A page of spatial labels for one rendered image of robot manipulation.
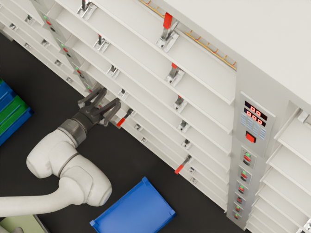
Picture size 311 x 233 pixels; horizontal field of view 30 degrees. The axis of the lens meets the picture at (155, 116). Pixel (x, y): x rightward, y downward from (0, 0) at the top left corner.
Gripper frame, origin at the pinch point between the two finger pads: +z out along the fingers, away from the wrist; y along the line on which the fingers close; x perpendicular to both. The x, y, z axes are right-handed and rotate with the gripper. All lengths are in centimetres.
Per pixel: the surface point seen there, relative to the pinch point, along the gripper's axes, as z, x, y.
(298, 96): -33, -106, -62
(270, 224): -2, 8, -68
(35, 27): -5.3, -10.4, 33.3
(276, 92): -32, -102, -59
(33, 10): -9.6, -28.9, 27.0
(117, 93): -6.1, -10.0, -5.1
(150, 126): -0.5, 7.7, -15.4
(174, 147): -1.0, 8.0, -27.0
